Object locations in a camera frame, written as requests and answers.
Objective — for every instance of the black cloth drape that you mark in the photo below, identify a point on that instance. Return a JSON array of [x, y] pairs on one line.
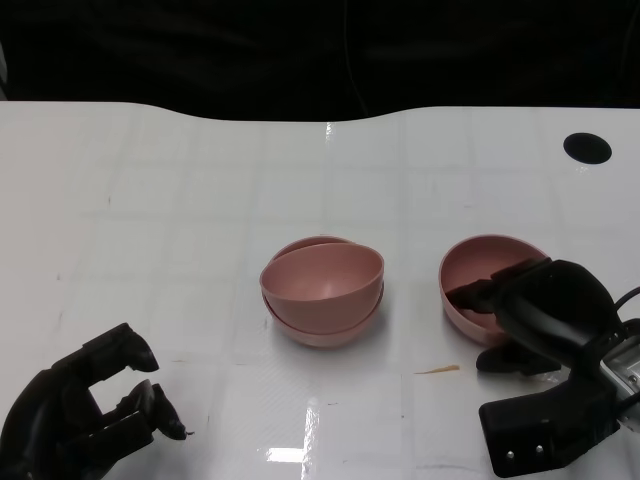
[[250, 55]]

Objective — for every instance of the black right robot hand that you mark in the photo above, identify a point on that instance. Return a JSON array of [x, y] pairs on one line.
[[555, 305]]

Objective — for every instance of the black round table grommet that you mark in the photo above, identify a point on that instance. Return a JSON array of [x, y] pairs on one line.
[[587, 147]]

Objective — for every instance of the thin orange wood splinter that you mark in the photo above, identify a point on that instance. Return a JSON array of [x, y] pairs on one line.
[[440, 370]]

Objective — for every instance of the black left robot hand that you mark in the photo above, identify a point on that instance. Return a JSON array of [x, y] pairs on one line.
[[50, 425]]

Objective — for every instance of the pink plastic bowl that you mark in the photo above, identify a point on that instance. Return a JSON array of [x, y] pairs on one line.
[[475, 260], [320, 280], [320, 340]]

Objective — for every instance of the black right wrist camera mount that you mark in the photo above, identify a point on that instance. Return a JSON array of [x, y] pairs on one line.
[[545, 425]]

